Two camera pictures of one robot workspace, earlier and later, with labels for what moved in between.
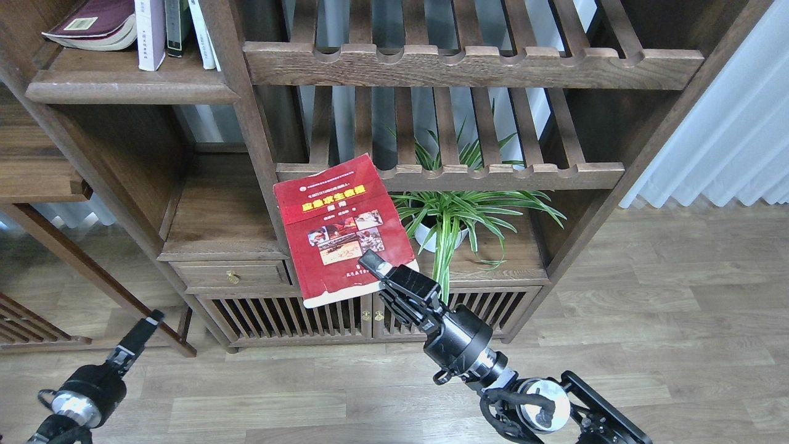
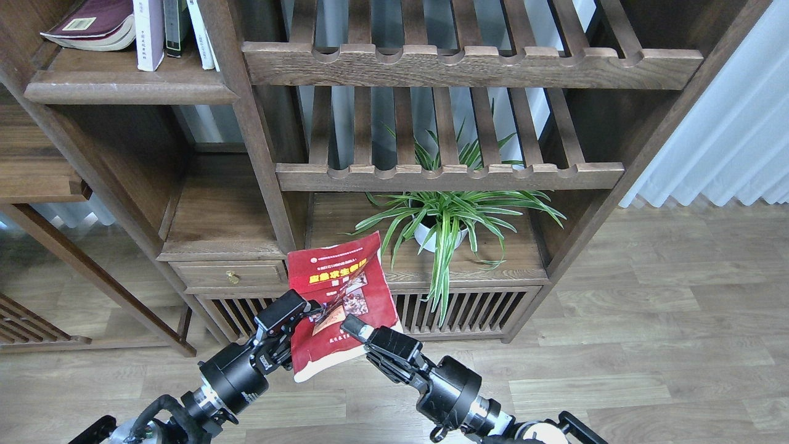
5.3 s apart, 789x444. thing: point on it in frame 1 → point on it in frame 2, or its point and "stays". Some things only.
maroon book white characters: x=96 y=24 stays
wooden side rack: x=22 y=329 stays
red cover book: x=330 y=217 → x=348 y=277
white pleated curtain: x=734 y=143 stays
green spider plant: x=458 y=223 stays
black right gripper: x=458 y=343 → x=449 y=389
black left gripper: x=91 y=393 → x=235 y=376
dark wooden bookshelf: x=229 y=164 stays
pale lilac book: x=150 y=22 stays
